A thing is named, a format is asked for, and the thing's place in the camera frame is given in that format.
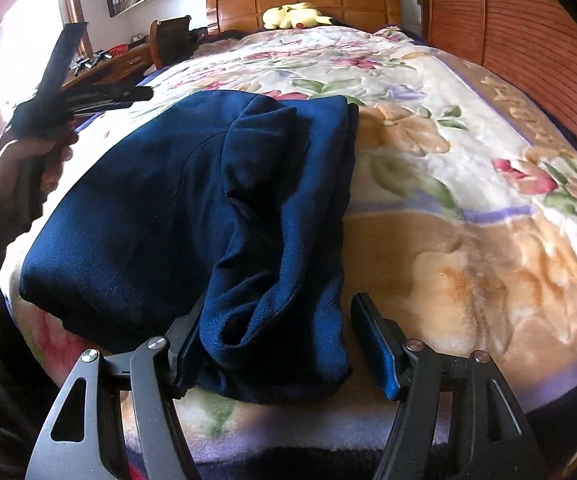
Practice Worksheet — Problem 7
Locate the person's dark clothing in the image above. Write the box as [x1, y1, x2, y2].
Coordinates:
[0, 285, 134, 480]

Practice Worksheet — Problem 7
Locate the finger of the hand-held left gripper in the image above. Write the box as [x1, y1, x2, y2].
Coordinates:
[18, 21, 90, 111]
[51, 85, 153, 113]

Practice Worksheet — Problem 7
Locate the floral blanket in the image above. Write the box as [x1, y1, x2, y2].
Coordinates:
[0, 27, 577, 466]

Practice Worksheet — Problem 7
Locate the window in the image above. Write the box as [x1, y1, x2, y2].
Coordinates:
[0, 0, 94, 161]

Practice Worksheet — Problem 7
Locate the person's left hand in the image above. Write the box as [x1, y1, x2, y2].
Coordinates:
[0, 130, 80, 211]

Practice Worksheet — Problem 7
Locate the wooden chair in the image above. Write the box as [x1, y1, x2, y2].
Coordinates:
[148, 16, 192, 68]

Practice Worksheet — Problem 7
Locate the wooden slatted wardrobe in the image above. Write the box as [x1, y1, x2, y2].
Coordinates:
[416, 0, 577, 161]

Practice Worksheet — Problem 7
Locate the blue suit jacket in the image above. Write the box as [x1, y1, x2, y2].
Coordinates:
[18, 89, 360, 405]

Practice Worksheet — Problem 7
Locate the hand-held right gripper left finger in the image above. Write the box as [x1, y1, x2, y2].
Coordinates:
[23, 292, 209, 480]

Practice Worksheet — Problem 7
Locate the wooden bed headboard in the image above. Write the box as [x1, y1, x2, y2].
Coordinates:
[206, 0, 400, 36]

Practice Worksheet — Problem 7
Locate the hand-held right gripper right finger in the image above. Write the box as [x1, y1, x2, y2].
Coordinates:
[350, 292, 552, 480]

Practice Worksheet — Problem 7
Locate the yellow plush toy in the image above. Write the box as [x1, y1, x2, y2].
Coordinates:
[262, 2, 333, 31]

